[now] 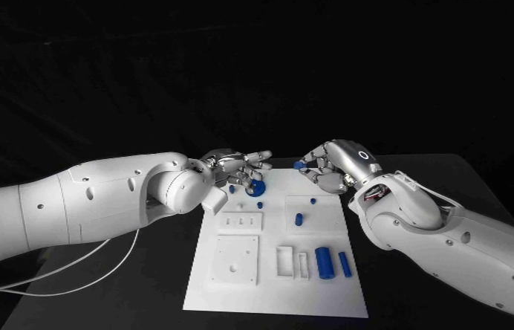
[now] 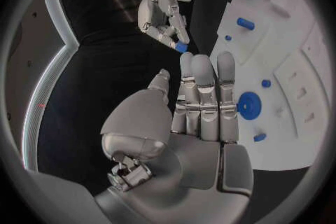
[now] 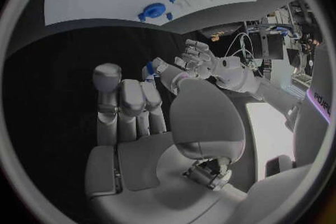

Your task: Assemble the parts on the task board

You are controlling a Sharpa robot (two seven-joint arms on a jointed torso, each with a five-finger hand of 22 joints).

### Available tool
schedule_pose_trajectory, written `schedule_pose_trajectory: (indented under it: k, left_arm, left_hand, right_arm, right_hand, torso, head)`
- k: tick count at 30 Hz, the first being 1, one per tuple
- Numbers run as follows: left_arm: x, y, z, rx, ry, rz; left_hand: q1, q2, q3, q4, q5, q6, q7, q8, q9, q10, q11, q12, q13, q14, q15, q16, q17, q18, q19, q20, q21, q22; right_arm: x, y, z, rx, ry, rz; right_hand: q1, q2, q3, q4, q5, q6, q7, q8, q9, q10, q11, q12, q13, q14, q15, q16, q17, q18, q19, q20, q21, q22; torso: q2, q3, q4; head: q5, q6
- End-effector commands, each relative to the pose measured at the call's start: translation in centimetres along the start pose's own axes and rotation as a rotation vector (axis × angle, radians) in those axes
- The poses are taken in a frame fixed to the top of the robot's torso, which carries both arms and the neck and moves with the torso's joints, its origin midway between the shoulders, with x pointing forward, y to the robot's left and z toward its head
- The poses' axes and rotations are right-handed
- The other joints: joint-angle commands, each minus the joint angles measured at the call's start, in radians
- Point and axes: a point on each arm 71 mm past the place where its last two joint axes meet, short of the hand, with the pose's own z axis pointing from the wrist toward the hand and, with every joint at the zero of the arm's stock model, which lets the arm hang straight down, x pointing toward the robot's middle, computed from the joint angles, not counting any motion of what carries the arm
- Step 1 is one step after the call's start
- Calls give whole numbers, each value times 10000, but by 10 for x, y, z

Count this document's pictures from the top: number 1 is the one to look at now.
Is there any thin blue cylinder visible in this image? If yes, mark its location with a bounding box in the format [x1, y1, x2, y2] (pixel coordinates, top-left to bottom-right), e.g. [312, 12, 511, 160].
[337, 251, 353, 278]

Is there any white task board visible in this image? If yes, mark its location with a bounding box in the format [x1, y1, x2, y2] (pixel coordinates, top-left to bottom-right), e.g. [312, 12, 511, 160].
[181, 168, 370, 319]

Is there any white cable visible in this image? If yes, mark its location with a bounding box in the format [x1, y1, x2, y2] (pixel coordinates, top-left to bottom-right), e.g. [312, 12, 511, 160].
[394, 170, 462, 211]
[0, 227, 141, 297]
[0, 237, 114, 291]

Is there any thick blue cylinder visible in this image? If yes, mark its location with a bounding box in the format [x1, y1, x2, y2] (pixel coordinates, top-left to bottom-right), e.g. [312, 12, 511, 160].
[314, 246, 337, 280]

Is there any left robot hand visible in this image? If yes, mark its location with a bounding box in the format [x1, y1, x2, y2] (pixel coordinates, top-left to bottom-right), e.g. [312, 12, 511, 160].
[199, 148, 274, 194]

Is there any blue gear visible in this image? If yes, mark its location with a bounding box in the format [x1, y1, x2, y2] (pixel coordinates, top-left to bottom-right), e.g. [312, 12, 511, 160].
[245, 179, 268, 198]

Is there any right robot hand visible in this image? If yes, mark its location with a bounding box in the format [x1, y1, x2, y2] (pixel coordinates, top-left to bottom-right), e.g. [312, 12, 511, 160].
[299, 139, 383, 195]

